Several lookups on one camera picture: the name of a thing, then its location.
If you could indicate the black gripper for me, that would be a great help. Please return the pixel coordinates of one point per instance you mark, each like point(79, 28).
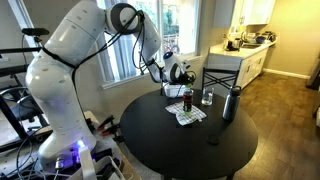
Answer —
point(185, 76)

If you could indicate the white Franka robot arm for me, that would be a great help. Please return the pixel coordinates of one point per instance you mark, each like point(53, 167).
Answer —
point(56, 83)

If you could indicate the clear cylindrical ball container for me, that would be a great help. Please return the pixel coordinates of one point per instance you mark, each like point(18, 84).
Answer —
point(187, 100)

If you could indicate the clear drinking glass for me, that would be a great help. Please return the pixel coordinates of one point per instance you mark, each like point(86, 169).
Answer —
point(207, 96)

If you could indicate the checkered white cloth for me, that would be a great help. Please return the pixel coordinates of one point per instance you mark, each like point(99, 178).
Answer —
point(192, 115)

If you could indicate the black metal chair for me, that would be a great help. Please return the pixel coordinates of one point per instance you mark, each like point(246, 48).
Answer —
point(220, 79)

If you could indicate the grey metal water bottle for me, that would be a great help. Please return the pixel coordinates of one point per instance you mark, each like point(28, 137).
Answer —
point(231, 105)

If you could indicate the black countertop appliance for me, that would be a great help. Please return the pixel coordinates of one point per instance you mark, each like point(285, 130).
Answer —
point(233, 44)

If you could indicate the white kitchen counter cabinet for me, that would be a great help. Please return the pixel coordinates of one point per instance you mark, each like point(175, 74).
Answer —
point(248, 63)

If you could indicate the white framed window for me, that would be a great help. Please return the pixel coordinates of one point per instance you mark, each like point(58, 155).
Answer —
point(180, 20)

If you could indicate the orange black clamp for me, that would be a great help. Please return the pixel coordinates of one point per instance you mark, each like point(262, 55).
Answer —
point(106, 121)
point(110, 130)

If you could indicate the dark countertop pots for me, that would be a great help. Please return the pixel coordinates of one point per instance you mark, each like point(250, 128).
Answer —
point(265, 37)

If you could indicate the cluttered robot mounting cart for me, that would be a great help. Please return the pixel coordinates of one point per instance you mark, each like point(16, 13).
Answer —
point(110, 156)

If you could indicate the white wall cabinets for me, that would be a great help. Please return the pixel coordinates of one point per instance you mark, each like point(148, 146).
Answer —
point(250, 11)

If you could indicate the black camera on stand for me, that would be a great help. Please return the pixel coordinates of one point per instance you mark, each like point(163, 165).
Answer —
point(35, 31)

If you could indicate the black metal stand frame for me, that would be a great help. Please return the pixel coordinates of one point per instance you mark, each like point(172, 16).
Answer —
point(10, 120)

